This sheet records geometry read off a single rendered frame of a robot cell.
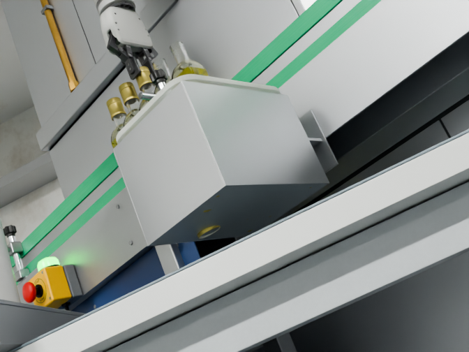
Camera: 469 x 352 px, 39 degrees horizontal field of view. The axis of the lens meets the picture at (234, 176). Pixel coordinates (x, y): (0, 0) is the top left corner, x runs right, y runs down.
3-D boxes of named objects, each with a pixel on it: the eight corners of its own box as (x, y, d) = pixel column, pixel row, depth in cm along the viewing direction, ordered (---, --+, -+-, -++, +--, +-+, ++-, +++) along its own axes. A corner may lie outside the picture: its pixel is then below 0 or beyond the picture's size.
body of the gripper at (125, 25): (125, 24, 154) (142, 63, 150) (89, 17, 147) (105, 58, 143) (144, 4, 150) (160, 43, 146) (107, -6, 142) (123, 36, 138)
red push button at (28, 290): (43, 276, 129) (27, 279, 126) (49, 295, 127) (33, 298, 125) (33, 285, 131) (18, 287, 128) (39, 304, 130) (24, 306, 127)
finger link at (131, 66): (123, 55, 144) (133, 80, 142) (112, 54, 142) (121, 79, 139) (132, 47, 142) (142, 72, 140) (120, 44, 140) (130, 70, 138)
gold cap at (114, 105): (116, 123, 150) (109, 107, 152) (129, 116, 150) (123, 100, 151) (109, 118, 147) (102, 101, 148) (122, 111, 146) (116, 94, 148)
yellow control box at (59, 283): (84, 297, 131) (73, 262, 133) (51, 302, 125) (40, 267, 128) (67, 311, 135) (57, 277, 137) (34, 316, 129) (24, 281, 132)
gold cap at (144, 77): (158, 83, 142) (151, 66, 143) (145, 81, 139) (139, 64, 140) (149, 92, 144) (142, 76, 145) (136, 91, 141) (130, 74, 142)
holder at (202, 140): (350, 182, 100) (308, 98, 105) (225, 185, 80) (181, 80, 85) (274, 233, 110) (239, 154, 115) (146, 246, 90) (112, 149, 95)
